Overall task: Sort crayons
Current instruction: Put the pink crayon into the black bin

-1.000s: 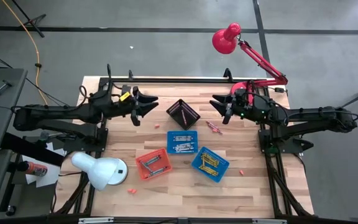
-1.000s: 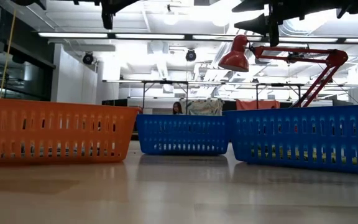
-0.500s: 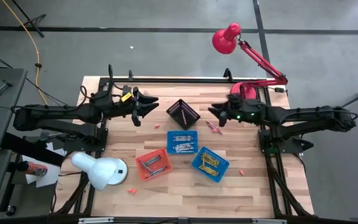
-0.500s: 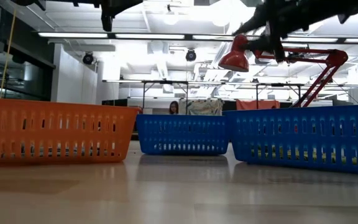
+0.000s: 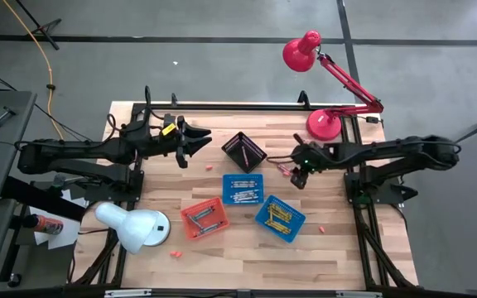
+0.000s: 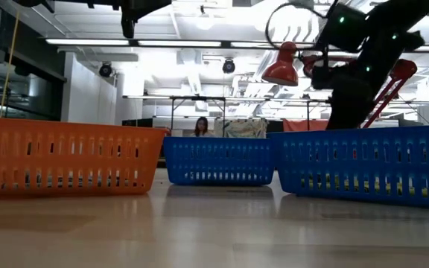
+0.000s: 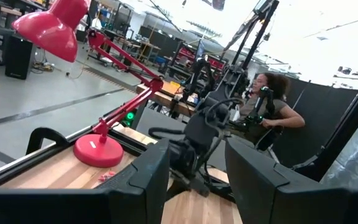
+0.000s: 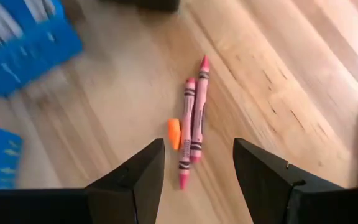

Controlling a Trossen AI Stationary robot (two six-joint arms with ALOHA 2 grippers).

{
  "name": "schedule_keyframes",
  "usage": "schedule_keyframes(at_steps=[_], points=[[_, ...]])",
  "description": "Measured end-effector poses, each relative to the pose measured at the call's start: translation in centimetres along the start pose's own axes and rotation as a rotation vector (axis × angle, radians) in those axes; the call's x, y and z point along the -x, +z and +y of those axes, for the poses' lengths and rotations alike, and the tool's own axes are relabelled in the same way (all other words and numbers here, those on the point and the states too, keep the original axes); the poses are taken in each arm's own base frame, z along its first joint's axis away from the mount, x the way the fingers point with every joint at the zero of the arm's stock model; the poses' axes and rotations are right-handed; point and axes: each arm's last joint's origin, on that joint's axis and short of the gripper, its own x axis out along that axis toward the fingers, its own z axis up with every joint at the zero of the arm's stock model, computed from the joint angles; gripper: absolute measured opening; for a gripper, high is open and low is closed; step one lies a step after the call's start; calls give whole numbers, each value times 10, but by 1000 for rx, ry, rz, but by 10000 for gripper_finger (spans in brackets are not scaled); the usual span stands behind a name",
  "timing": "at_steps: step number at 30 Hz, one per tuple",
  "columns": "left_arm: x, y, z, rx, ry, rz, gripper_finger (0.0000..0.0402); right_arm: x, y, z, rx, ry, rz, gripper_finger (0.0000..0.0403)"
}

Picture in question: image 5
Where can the black frame clamp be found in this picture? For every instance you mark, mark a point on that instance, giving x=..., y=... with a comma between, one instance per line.
x=303, y=98
x=174, y=99

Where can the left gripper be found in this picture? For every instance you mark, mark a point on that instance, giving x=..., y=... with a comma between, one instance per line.
x=168, y=145

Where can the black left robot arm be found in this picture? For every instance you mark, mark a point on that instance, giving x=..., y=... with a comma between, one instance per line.
x=93, y=149

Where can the white paper sheets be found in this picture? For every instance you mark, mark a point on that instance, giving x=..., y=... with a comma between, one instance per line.
x=62, y=238

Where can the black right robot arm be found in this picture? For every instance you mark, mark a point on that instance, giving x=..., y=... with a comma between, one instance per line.
x=387, y=149

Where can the orange spray can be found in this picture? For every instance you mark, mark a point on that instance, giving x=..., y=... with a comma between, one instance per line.
x=44, y=224

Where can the yellow sticker label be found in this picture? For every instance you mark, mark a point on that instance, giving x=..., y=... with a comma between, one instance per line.
x=169, y=129

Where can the white desk lamp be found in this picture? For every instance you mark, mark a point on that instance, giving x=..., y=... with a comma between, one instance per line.
x=131, y=227

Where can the blue plastic basket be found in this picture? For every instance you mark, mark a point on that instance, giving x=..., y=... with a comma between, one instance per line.
x=294, y=219
x=228, y=192

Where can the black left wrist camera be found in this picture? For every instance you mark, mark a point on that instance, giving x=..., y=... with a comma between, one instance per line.
x=171, y=120

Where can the black caster wheel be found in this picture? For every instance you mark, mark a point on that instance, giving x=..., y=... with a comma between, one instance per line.
x=13, y=280

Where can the yellow crayon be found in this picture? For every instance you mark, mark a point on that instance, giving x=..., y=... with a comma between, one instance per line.
x=280, y=218
x=278, y=224
x=279, y=229
x=282, y=214
x=279, y=209

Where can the red crayon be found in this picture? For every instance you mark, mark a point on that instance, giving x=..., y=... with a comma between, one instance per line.
x=244, y=156
x=282, y=167
x=286, y=171

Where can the red desk lamp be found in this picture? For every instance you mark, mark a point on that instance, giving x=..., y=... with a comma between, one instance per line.
x=300, y=54

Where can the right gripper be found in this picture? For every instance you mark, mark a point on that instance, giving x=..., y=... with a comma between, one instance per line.
x=311, y=157

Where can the orange plastic basket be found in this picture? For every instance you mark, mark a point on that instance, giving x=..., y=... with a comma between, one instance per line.
x=189, y=232

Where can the black plastic basket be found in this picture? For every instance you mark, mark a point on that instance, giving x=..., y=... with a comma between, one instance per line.
x=234, y=145

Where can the black tripod stand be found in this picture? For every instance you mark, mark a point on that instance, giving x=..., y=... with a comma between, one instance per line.
x=39, y=31

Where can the silver metal bracket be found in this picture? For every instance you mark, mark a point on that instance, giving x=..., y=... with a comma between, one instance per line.
x=127, y=293
x=358, y=294

